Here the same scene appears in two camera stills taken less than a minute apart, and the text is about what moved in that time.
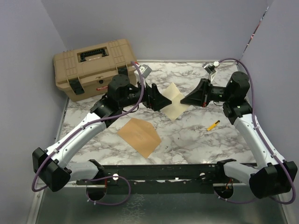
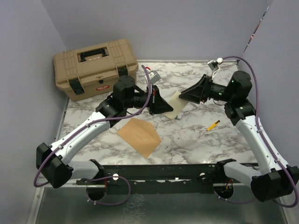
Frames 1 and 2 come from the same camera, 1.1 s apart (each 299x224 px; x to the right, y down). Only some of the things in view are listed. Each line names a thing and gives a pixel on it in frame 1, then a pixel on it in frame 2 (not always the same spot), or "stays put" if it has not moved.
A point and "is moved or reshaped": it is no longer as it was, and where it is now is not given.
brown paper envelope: (141, 135) stays put
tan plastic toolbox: (85, 73) stays put
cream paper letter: (176, 108) is moved or reshaped
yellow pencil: (213, 125) stays put
